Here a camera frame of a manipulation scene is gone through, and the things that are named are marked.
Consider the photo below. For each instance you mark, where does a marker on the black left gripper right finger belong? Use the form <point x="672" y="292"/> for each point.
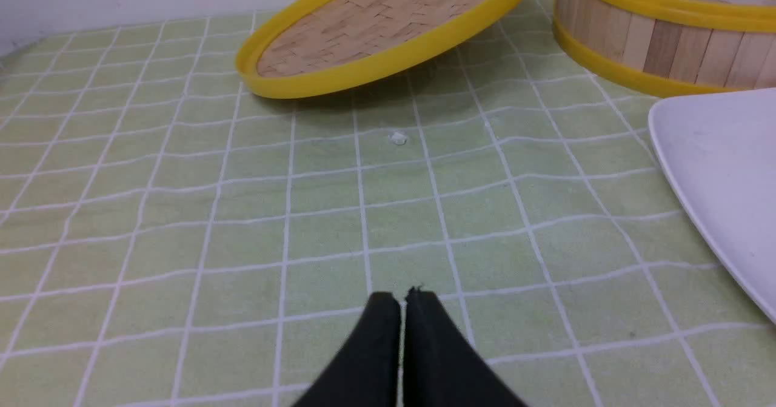
<point x="440" y="367"/>

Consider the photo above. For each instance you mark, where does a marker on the yellow bamboo steamer lid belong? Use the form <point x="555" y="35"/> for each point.
<point x="318" y="47"/>

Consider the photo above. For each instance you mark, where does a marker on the green checkered tablecloth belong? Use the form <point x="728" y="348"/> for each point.
<point x="169" y="239"/>

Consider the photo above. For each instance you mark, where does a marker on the yellow bamboo steamer basket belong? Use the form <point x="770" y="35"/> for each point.
<point x="671" y="47"/>

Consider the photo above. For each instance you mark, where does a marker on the small white crumb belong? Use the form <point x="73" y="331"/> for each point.
<point x="399" y="138"/>

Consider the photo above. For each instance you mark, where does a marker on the white square plate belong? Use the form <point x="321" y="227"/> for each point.
<point x="717" y="152"/>

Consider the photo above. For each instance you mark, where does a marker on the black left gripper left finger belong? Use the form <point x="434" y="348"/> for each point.
<point x="364" y="372"/>

